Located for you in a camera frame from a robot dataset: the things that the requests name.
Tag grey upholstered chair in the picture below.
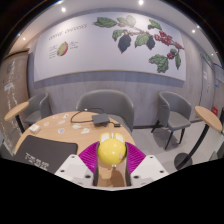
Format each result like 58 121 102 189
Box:
151 90 193 151
23 92 53 127
75 89 135 133

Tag dark grey mouse pad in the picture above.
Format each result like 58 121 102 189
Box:
14 134 79 174

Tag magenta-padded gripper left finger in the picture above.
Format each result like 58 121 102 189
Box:
54 141 101 188

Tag white plant wall mural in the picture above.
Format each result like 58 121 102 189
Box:
33 11 187 83

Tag small black box device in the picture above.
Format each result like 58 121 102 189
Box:
91 113 111 127

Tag tall wooden wall panel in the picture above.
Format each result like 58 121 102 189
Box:
0 49 30 148

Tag round wooden side table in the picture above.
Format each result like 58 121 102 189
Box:
3 101 30 134
174 105 223 171

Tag yellow and white computer mouse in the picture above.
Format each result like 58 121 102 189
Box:
96 132 128 167

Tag ceiling spot lights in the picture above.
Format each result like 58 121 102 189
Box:
21 0 203 42

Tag black cable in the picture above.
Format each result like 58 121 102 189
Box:
70 107 122 128

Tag small white box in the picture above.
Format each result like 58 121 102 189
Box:
28 123 42 134

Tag grey door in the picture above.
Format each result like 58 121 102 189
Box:
199 53 216 111

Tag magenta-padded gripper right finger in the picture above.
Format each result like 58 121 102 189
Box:
124 142 170 188

